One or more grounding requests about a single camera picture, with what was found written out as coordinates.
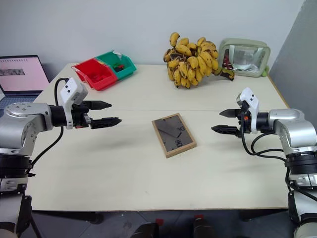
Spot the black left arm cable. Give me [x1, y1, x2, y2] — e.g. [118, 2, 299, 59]
[29, 77, 70, 174]

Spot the green plastic parts bin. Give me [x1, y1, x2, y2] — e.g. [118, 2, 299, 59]
[96, 50, 137, 81]

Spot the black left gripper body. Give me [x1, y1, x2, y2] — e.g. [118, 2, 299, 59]
[71, 101, 92, 129]

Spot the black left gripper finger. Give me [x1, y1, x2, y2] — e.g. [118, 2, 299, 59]
[90, 116, 123, 130]
[83, 100, 113, 111]

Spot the laptop with pink screen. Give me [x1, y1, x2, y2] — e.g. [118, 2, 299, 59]
[0, 55, 51, 117]

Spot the dark rounded shape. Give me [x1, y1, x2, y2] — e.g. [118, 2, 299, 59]
[192, 215, 216, 238]
[133, 221, 159, 238]

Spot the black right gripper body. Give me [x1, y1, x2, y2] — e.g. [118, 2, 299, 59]
[235, 100, 252, 138]

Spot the red plastic parts bin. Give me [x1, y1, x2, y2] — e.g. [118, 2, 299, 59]
[74, 58, 117, 92]

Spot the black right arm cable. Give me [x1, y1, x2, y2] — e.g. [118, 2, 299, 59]
[240, 130, 289, 162]

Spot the green transparent zip pouch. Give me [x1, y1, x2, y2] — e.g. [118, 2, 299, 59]
[218, 37, 271, 78]

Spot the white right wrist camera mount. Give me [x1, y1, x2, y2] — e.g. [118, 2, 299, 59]
[236, 87, 261, 135]

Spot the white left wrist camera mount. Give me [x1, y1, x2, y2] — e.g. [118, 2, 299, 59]
[59, 77, 89, 130]

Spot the grey partition panel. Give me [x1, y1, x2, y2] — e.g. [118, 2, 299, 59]
[268, 0, 317, 117]

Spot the yellow banana bunch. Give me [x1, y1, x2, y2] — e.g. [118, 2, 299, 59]
[163, 31, 236, 89]

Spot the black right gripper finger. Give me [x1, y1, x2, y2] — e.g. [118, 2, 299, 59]
[219, 109, 240, 119]
[211, 124, 240, 137]

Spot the wooden framed square clock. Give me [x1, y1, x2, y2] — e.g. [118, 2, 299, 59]
[151, 113, 198, 159]

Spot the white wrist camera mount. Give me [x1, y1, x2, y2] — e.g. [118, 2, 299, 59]
[59, 77, 89, 130]
[236, 87, 261, 135]

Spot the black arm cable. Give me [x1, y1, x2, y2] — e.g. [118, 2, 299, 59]
[240, 130, 289, 162]
[29, 77, 70, 174]

